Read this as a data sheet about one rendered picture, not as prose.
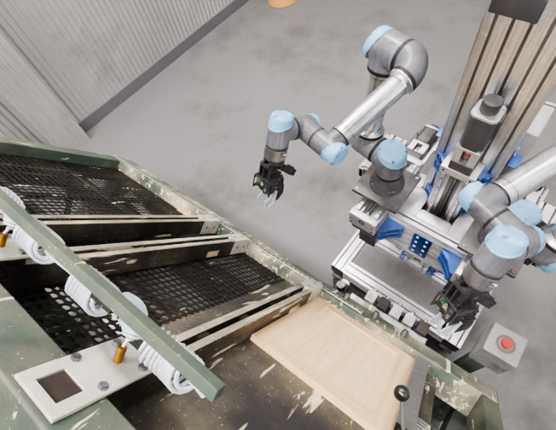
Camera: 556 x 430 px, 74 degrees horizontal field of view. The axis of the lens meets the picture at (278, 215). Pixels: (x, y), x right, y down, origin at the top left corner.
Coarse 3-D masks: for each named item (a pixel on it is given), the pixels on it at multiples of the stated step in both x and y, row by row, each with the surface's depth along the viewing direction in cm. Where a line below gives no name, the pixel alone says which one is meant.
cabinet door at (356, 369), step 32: (288, 320) 126; (320, 320) 137; (352, 320) 150; (288, 352) 107; (320, 352) 115; (352, 352) 125; (384, 352) 135; (320, 384) 99; (352, 384) 107; (384, 384) 114; (352, 416) 94; (384, 416) 98
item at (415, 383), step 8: (416, 360) 135; (424, 360) 138; (416, 368) 129; (424, 368) 132; (408, 376) 124; (416, 376) 123; (424, 376) 126; (408, 384) 116; (416, 384) 118; (424, 384) 120; (416, 392) 113; (408, 400) 107; (416, 400) 109; (408, 408) 103; (416, 408) 105; (400, 416) 98; (408, 416) 99; (416, 416) 101; (400, 424) 94; (408, 424) 96
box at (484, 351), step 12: (492, 324) 142; (480, 336) 150; (492, 336) 138; (516, 336) 137; (480, 348) 139; (492, 348) 136; (504, 348) 135; (516, 348) 135; (480, 360) 146; (492, 360) 139; (504, 360) 133; (516, 360) 133
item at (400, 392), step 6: (396, 390) 88; (402, 390) 87; (408, 390) 88; (396, 396) 88; (402, 396) 87; (408, 396) 87; (402, 402) 88; (402, 408) 88; (402, 414) 88; (402, 420) 88; (402, 426) 88
